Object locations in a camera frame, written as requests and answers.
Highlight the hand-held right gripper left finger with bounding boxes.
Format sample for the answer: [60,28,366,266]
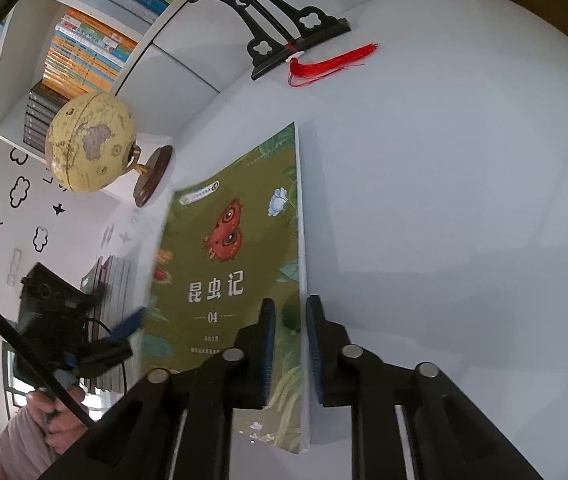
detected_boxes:
[34,298,277,480]

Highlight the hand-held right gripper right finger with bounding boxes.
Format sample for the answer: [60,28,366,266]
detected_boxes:
[305,294,544,480]

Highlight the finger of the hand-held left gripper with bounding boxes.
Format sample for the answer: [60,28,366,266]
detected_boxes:
[76,337,134,378]
[109,307,145,339]

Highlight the neat stack of sorted books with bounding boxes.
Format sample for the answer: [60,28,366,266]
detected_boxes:
[80,254,132,393]

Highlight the green leafy insect cover book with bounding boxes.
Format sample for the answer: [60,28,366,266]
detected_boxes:
[141,121,312,456]

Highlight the set of dark grey books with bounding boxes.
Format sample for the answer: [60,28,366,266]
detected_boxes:
[23,82,72,153]

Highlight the person's left hand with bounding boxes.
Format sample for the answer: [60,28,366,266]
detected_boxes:
[26,386,92,453]

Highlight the window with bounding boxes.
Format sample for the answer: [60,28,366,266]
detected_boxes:
[3,350,105,421]

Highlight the yellow desk globe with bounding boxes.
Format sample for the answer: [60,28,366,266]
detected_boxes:
[45,91,175,208]

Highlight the white bookshelf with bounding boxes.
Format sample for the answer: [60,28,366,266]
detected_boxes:
[0,0,175,171]

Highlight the red tassel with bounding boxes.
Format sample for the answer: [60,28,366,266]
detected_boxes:
[286,42,379,88]

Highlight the black carved fan stand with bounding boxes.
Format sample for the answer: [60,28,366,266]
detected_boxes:
[184,0,352,82]

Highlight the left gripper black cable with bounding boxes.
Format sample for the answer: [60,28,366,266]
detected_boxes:
[84,316,129,392]

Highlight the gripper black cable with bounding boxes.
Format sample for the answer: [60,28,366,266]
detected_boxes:
[0,275,100,433]
[84,316,129,392]

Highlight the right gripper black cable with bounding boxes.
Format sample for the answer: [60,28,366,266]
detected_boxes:
[0,275,100,433]

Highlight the white light switch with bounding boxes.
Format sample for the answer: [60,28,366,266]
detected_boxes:
[6,249,24,287]

